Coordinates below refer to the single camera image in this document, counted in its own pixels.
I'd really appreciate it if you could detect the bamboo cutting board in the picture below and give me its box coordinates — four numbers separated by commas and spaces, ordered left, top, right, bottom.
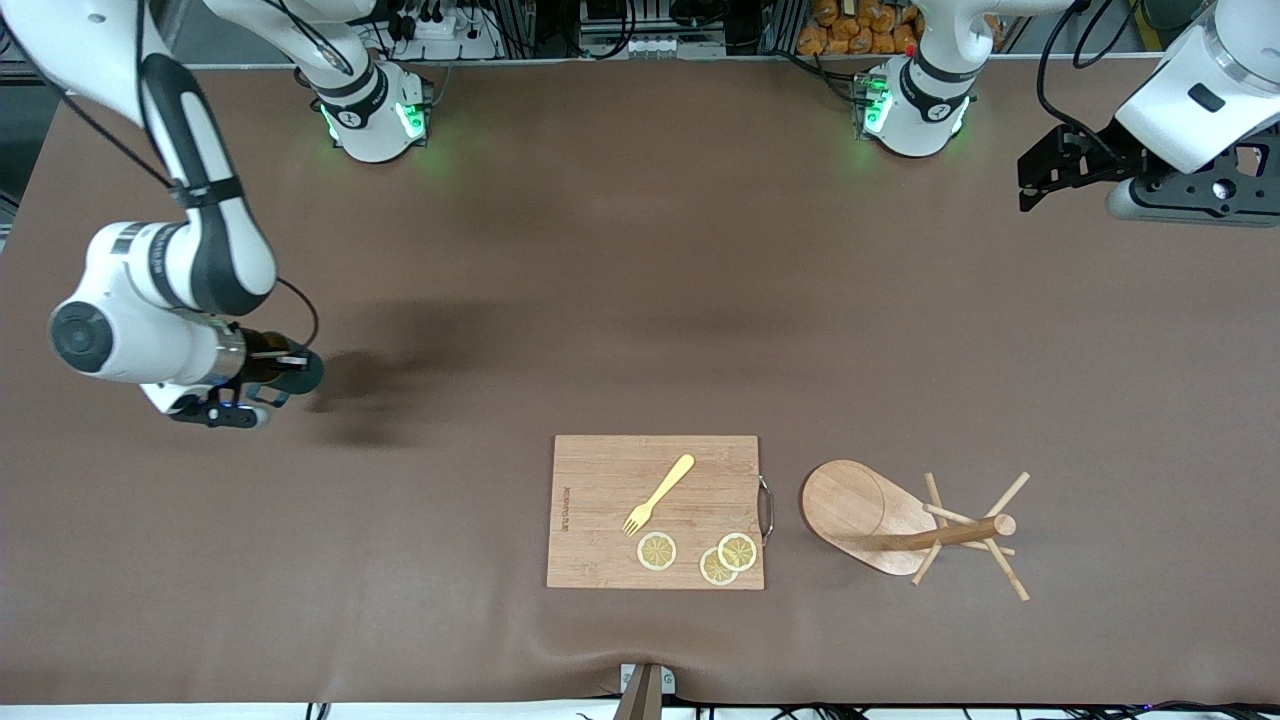
547, 435, 776, 591

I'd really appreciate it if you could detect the white power strip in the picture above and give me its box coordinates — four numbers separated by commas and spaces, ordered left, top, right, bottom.
385, 0, 504, 61

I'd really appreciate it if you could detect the wooden mug tree rack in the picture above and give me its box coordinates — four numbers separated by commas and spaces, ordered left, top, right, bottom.
800, 459, 1031, 603

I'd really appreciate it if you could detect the metal camera bracket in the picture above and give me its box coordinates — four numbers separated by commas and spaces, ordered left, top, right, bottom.
612, 662, 677, 720

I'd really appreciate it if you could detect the orange snack packets pile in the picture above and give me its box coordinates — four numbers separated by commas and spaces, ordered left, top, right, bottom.
797, 0, 923, 57

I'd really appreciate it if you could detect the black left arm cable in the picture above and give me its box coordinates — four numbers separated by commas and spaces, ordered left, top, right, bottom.
1035, 0, 1151, 161

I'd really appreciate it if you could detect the yellow plastic fork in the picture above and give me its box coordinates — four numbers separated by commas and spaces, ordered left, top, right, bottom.
622, 454, 696, 538

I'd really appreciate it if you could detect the grey electronics unit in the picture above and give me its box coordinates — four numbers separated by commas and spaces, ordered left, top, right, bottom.
580, 0, 731, 59

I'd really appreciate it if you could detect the brown table mat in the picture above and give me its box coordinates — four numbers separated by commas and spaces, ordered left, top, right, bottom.
0, 58, 1280, 706

